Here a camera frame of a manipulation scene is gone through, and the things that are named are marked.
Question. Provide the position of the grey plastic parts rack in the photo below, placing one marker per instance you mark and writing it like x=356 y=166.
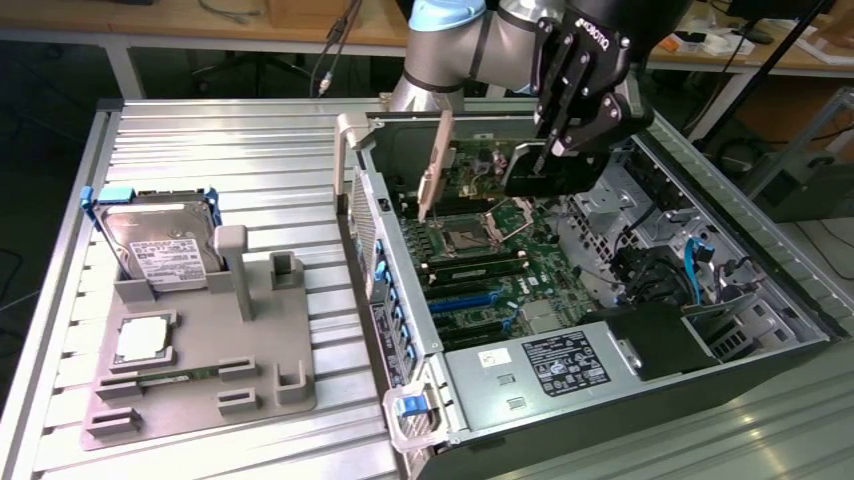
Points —
x=200 y=325

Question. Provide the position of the green RAM stick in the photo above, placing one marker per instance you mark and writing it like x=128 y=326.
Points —
x=187 y=374

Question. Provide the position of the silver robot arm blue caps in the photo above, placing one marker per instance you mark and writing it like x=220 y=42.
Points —
x=453 y=55

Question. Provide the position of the silver chipset heat sink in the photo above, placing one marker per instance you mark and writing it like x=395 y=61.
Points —
x=543 y=317

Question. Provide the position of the white plastic part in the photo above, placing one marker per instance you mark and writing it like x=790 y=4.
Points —
x=723 y=45

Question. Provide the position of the blue slot retainer clip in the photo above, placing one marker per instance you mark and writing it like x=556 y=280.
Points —
x=392 y=298
x=405 y=336
x=400 y=317
x=383 y=275
x=411 y=357

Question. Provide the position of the thin metal locking lever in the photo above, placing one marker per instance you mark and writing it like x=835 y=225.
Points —
x=436 y=220

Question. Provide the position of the grey disk bay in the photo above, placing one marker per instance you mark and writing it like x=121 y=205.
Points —
x=740 y=335

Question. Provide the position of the green motherboard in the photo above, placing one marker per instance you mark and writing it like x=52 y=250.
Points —
x=533 y=260

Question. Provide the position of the dark grey box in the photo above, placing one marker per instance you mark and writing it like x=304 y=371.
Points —
x=820 y=190

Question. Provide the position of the perforated metal drive cage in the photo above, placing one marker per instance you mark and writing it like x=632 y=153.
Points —
x=600 y=215

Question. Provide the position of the grey power supply unit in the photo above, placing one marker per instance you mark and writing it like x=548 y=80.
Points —
x=500 y=400

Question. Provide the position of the blue case latch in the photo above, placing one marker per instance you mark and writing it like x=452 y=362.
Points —
x=409 y=405

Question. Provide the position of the black expansion slot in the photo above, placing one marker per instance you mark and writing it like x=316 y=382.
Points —
x=473 y=341
x=469 y=327

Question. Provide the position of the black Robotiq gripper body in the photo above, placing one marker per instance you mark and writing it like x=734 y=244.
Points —
x=640 y=25

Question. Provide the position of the blue disk carrier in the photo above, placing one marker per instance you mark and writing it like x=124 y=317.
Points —
x=114 y=195

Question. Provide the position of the black tripod stand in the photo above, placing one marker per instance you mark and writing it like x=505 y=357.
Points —
x=260 y=65

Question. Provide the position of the blue expansion slot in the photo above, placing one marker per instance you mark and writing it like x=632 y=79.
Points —
x=460 y=302

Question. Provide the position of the silver CPU chip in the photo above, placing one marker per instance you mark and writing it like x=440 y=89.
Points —
x=141 y=337

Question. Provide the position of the black tripod pole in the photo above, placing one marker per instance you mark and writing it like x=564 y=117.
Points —
x=770 y=60

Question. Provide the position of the open grey PC case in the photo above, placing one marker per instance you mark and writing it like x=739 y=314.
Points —
x=667 y=425

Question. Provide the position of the wooden desk white frame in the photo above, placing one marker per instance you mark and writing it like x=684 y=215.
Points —
x=714 y=61
x=66 y=15

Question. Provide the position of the black monitor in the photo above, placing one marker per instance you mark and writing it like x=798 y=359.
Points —
x=767 y=7

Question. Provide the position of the black graphics card metal bracket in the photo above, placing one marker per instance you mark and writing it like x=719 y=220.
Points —
x=573 y=175

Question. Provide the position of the brown cardboard box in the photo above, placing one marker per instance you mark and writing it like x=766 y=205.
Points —
x=840 y=25

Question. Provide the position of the metal socket cover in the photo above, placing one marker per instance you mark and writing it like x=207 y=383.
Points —
x=495 y=226

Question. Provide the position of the silver hard disk white label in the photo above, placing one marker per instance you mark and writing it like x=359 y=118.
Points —
x=167 y=250

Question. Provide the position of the CPU socket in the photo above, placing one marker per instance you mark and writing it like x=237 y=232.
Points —
x=460 y=237

